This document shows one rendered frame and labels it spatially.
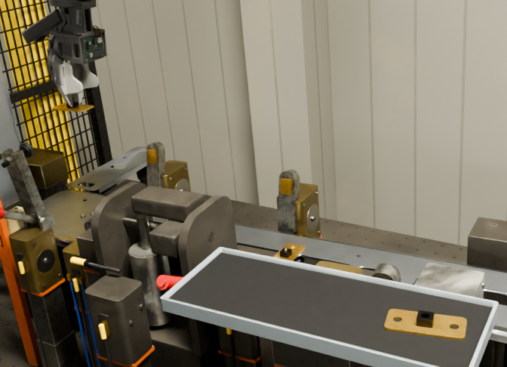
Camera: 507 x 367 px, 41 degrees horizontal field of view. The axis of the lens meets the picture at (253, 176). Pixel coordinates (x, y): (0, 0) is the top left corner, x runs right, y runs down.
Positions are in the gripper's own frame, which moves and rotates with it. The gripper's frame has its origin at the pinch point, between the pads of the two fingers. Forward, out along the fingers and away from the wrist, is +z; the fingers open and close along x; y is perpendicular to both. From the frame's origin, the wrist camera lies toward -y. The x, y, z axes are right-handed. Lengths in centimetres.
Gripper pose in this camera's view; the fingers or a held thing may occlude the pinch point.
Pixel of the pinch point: (72, 97)
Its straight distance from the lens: 139.8
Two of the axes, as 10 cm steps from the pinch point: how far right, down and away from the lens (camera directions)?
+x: 4.9, -3.7, 7.9
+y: 8.7, 2.1, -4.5
